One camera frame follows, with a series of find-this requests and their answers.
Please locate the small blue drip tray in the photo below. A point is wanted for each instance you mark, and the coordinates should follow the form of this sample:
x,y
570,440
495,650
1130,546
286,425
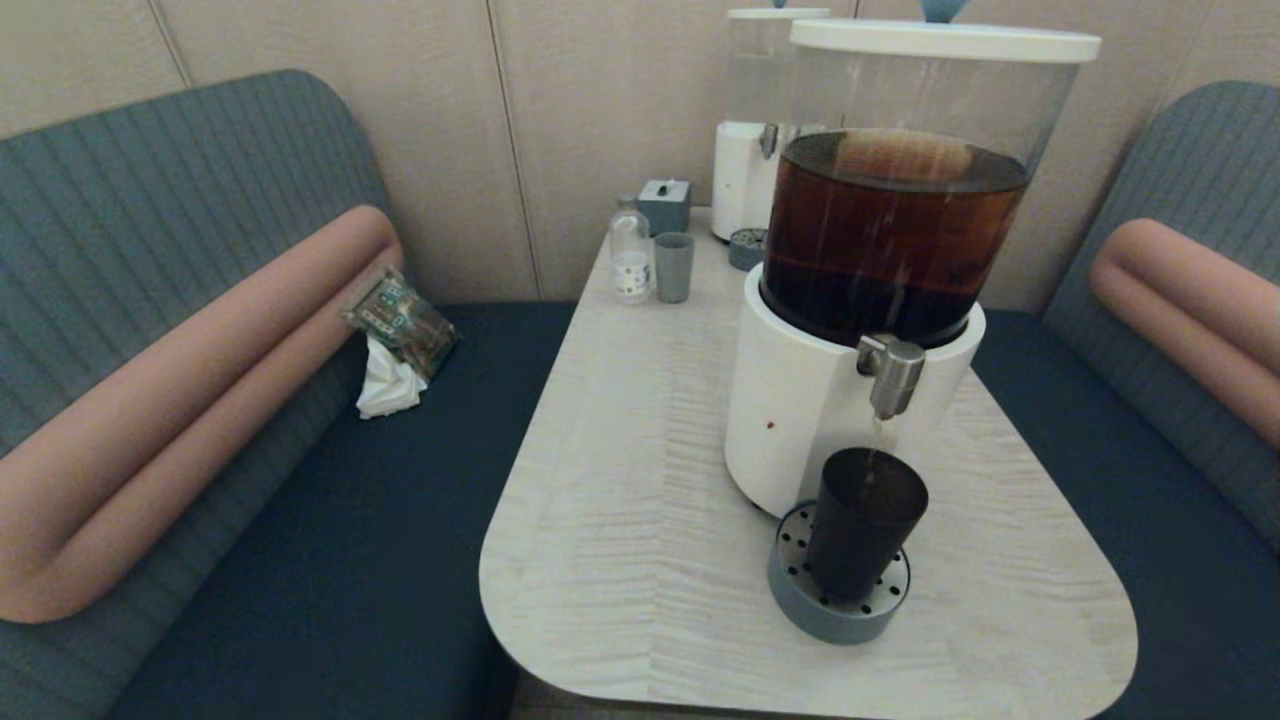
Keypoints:
x,y
747,250

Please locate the large tea beverage dispenser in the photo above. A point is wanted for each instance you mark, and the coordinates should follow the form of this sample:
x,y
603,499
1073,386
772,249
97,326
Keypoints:
x,y
820,420

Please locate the clear plastic water bottle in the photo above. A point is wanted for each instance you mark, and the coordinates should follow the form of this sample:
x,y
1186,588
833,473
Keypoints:
x,y
630,262

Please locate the teal upholstered bench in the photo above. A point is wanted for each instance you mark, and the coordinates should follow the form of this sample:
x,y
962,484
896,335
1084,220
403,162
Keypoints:
x,y
1180,560
350,560

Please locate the crumpled white tissue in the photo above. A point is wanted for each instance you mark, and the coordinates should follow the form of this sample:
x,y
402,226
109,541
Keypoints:
x,y
385,387

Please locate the empty white beverage dispenser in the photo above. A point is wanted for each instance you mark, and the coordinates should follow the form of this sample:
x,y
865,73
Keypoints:
x,y
740,172

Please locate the grey-blue small cup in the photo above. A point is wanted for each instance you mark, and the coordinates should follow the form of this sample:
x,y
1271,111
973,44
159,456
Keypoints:
x,y
673,270

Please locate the blue tissue box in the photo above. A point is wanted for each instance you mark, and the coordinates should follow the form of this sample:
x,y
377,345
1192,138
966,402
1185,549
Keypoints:
x,y
663,207

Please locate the blue perforated drip tray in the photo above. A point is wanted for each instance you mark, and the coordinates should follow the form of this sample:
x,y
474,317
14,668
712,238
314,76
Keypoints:
x,y
828,620

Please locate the printed plastic tissue packet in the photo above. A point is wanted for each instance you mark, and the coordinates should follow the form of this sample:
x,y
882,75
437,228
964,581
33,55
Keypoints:
x,y
400,322

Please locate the dark grey tall cup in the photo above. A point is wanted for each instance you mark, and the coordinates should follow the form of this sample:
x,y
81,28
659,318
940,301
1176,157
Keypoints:
x,y
858,528

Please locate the pink bolster cushion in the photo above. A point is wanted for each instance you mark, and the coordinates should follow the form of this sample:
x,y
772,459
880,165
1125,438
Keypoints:
x,y
200,360
1190,300

